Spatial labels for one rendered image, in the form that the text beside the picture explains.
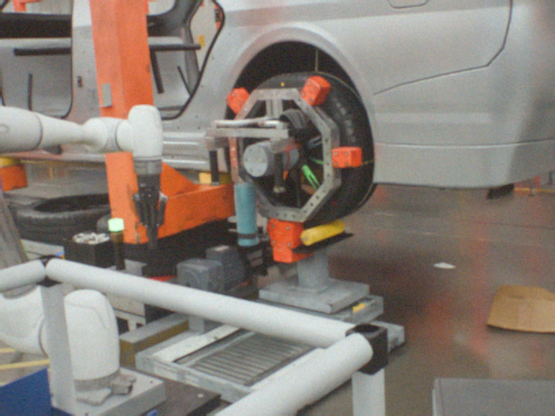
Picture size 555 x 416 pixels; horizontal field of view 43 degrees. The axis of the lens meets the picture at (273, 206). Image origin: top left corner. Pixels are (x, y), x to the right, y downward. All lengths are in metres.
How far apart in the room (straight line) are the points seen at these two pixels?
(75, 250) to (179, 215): 0.48
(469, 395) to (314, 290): 1.31
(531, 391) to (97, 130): 1.44
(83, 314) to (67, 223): 1.98
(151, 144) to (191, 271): 0.97
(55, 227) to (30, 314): 1.89
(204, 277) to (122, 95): 0.82
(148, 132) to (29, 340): 0.69
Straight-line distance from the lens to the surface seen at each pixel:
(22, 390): 0.93
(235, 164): 3.08
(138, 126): 2.17
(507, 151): 2.57
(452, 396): 1.97
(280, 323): 0.65
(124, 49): 2.92
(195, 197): 3.18
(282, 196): 3.14
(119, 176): 2.99
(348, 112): 2.82
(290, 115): 2.69
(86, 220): 3.90
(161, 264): 3.36
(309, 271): 3.14
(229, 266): 3.14
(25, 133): 1.79
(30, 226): 4.03
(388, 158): 2.73
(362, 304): 3.11
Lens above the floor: 1.22
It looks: 11 degrees down
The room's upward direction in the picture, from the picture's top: 3 degrees counter-clockwise
